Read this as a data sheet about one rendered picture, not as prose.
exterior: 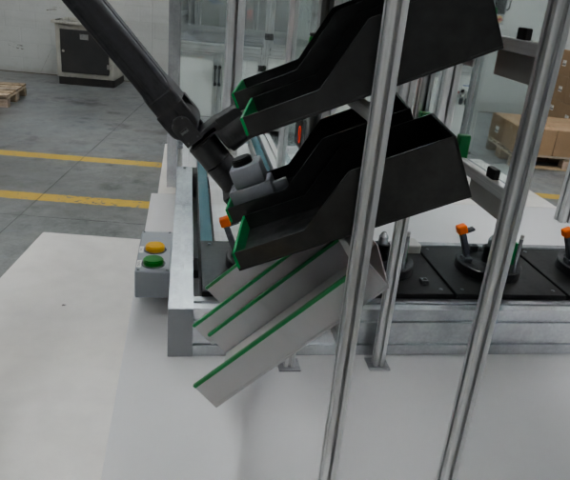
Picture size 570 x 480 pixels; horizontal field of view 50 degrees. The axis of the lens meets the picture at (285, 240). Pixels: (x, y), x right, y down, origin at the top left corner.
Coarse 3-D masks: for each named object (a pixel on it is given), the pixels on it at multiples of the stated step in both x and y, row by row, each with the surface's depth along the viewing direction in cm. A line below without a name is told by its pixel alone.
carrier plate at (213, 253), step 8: (200, 248) 132; (208, 248) 132; (216, 248) 132; (224, 248) 133; (200, 256) 128; (208, 256) 128; (216, 256) 128; (224, 256) 128; (200, 264) 126; (208, 264) 124; (216, 264) 125; (224, 264) 125; (208, 272) 121; (216, 272) 121; (208, 280) 118
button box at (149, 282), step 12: (144, 240) 135; (156, 240) 136; (168, 240) 136; (144, 252) 129; (168, 252) 130; (168, 264) 125; (144, 276) 122; (156, 276) 122; (168, 276) 122; (144, 288) 123; (156, 288) 123; (168, 288) 123
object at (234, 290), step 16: (288, 256) 88; (304, 256) 88; (224, 272) 103; (240, 272) 103; (256, 272) 103; (272, 272) 89; (288, 272) 89; (208, 288) 104; (224, 288) 104; (240, 288) 104; (256, 288) 90; (224, 304) 91; (240, 304) 91; (208, 320) 92; (224, 320) 92; (208, 336) 93
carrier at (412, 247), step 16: (384, 240) 127; (416, 240) 141; (384, 256) 128; (416, 256) 137; (400, 272) 124; (416, 272) 129; (432, 272) 130; (400, 288) 122; (416, 288) 123; (432, 288) 123; (448, 288) 124
